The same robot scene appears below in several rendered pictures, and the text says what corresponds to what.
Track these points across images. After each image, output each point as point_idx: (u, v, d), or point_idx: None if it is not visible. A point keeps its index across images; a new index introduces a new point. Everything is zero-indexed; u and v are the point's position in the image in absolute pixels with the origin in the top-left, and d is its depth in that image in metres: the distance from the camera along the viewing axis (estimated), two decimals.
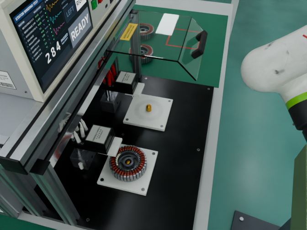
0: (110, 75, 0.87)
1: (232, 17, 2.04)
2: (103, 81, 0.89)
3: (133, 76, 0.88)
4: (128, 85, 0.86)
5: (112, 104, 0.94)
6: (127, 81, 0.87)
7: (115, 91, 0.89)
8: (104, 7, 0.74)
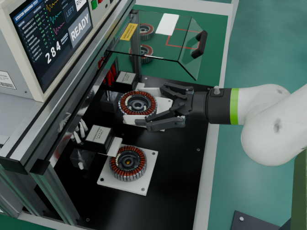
0: (110, 75, 0.87)
1: (232, 17, 2.04)
2: (103, 81, 0.90)
3: (133, 76, 0.89)
4: (128, 85, 0.86)
5: (112, 104, 0.94)
6: (127, 81, 0.87)
7: (115, 91, 0.89)
8: (104, 7, 0.74)
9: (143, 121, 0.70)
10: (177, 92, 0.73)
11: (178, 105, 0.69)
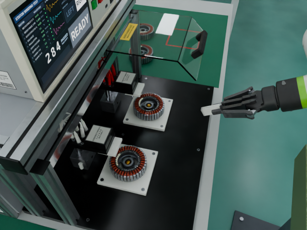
0: (110, 75, 0.87)
1: (232, 17, 2.04)
2: (103, 81, 0.90)
3: (133, 76, 0.89)
4: (128, 85, 0.86)
5: (112, 104, 0.94)
6: (127, 81, 0.87)
7: (115, 91, 0.89)
8: (104, 7, 0.74)
9: None
10: None
11: None
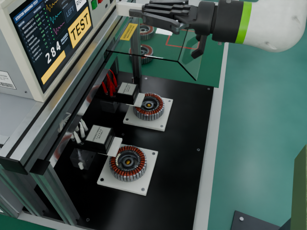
0: (112, 86, 0.91)
1: None
2: (104, 92, 0.93)
3: (134, 87, 0.92)
4: (129, 96, 0.90)
5: (112, 104, 0.94)
6: (128, 91, 0.91)
7: (117, 101, 0.93)
8: (104, 7, 0.74)
9: None
10: None
11: None
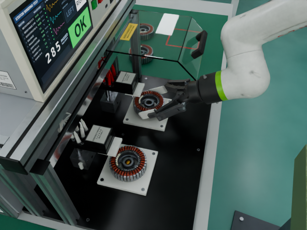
0: (110, 75, 0.87)
1: (232, 17, 2.04)
2: (103, 81, 0.90)
3: (133, 76, 0.89)
4: (128, 85, 0.86)
5: (112, 104, 0.94)
6: (127, 81, 0.87)
7: (115, 91, 0.89)
8: (104, 7, 0.74)
9: (165, 88, 0.97)
10: None
11: None
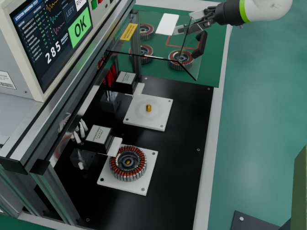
0: (110, 75, 0.87)
1: None
2: (103, 81, 0.90)
3: (133, 76, 0.89)
4: (128, 85, 0.86)
5: (112, 104, 0.94)
6: (127, 81, 0.87)
7: (115, 91, 0.89)
8: (104, 7, 0.74)
9: (204, 14, 1.07)
10: None
11: None
